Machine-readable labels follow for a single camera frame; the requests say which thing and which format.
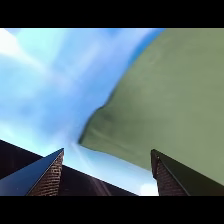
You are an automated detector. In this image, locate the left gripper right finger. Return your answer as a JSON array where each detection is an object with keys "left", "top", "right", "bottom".
[{"left": 150, "top": 148, "right": 224, "bottom": 197}]

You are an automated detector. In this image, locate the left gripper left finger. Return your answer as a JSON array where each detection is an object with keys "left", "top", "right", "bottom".
[{"left": 0, "top": 147, "right": 65, "bottom": 197}]

